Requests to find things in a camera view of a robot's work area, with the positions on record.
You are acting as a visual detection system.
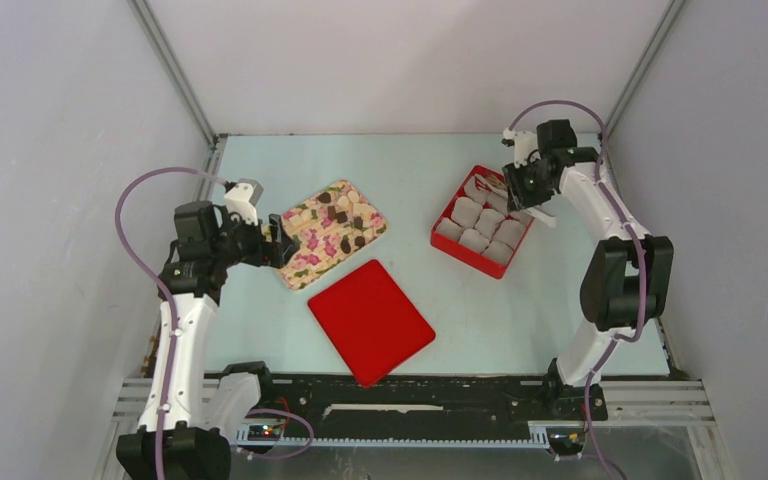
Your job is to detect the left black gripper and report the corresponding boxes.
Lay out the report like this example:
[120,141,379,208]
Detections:
[211,206,298,269]

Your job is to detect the red box lid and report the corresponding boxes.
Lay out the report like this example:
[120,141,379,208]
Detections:
[307,260,436,388]

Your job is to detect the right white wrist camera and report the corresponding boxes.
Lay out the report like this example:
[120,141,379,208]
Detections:
[502,129,538,167]

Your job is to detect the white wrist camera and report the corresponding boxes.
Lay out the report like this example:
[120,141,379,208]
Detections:
[502,129,538,167]
[223,179,264,225]

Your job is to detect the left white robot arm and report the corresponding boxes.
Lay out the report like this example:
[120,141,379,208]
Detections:
[115,201,300,479]

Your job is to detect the white handled metal tongs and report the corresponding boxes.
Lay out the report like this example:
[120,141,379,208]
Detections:
[476,176,557,228]

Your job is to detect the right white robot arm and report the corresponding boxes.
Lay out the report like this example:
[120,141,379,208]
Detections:
[502,120,674,418]

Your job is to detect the red chocolate box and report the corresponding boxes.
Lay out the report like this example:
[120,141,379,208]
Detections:
[430,165,534,279]

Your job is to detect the floral pattern tray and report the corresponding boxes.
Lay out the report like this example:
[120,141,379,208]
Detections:
[278,180,389,291]

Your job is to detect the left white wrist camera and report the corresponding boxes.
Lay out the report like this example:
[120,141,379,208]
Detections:
[223,179,264,225]

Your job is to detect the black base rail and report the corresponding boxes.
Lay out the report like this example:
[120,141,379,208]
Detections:
[256,373,608,445]

